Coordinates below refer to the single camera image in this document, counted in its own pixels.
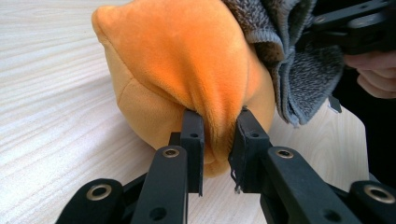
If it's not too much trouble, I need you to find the orange plush toy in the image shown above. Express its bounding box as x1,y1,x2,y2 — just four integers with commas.
91,0,276,178

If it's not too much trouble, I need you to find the grey cloth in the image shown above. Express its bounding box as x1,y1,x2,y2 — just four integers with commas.
222,0,345,127

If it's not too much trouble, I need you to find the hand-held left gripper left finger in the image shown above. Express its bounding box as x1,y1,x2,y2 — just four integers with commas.
130,109,205,224

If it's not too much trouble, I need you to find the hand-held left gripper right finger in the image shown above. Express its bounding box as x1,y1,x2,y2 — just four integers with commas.
228,106,362,224

